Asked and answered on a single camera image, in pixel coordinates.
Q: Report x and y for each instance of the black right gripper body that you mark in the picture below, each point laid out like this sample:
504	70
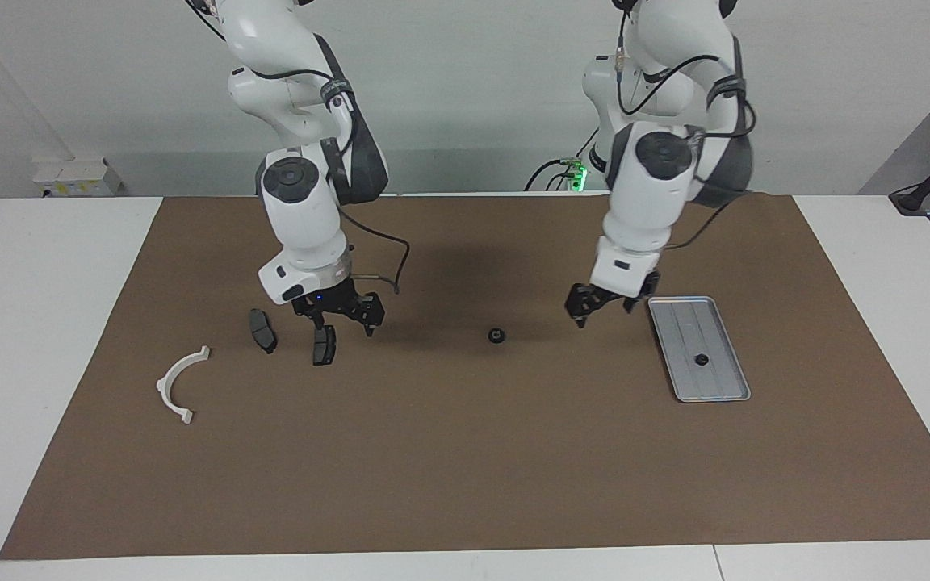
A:
328	300

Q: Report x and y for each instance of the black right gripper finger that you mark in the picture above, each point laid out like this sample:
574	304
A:
373	313
320	320

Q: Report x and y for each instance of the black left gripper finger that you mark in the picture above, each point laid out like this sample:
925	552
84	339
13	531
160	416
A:
644	300
578	300

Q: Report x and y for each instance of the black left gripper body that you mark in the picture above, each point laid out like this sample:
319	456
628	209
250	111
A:
612	298

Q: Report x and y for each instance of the large black bearing gear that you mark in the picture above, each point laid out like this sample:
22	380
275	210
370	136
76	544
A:
496	335

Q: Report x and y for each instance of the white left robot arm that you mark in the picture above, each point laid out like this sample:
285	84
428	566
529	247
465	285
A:
643	202

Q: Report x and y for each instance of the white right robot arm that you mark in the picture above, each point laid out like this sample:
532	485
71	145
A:
303	218

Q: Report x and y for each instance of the silver metal tray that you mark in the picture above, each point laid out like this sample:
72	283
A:
715	379

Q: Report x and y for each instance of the short dark brake pad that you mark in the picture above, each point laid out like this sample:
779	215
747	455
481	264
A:
324	349

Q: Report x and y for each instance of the long dark brake pad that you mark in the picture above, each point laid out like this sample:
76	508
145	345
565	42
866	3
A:
261	331

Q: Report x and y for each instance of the brown table mat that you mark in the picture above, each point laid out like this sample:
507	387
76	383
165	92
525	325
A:
465	452

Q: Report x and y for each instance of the white wall power strip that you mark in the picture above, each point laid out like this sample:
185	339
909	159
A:
77	179

